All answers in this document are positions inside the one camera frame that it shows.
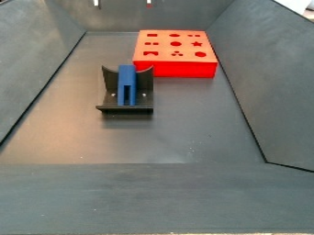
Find silver red gripper finger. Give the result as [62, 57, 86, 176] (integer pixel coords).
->
[146, 0, 153, 8]

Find blue slotted square-circle object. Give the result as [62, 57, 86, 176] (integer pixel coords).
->
[118, 64, 137, 106]

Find black curved fixture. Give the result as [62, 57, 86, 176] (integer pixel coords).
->
[97, 67, 154, 112]

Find red shape-sorter block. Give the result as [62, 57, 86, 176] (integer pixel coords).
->
[133, 29, 218, 78]

